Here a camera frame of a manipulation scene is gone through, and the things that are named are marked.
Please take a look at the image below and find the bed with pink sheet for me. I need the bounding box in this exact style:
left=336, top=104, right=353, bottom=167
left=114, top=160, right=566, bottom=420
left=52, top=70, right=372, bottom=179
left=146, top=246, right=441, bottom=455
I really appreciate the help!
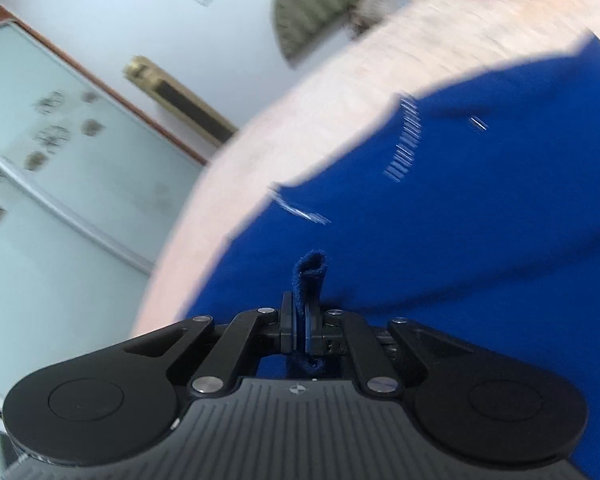
left=130, top=0, right=600, bottom=341

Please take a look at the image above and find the green padded headboard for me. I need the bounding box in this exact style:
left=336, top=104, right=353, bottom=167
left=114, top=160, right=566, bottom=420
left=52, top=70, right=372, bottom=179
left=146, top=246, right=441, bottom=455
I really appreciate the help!
left=272, top=0, right=411, bottom=68

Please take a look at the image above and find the gold standing air conditioner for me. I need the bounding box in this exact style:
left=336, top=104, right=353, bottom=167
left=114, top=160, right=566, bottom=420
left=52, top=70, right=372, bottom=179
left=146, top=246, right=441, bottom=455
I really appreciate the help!
left=122, top=56, right=238, bottom=147

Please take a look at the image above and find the blue knitted sweater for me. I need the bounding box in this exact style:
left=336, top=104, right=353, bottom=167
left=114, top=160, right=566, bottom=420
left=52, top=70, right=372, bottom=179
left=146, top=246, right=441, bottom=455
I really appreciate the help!
left=182, top=35, right=600, bottom=480

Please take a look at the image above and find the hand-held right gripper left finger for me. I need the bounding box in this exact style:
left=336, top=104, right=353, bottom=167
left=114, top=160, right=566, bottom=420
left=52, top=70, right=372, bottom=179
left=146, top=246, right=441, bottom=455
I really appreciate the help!
left=124, top=292, right=297, bottom=398

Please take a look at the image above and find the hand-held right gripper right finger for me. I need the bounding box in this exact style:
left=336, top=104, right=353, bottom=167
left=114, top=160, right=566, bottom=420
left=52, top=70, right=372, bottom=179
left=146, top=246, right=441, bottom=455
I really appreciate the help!
left=303, top=300, right=476, bottom=400

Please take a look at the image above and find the frosted glass wardrobe door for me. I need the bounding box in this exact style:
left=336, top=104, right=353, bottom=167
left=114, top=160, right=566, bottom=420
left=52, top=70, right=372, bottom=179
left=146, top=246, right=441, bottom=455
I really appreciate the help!
left=0, top=0, right=211, bottom=411

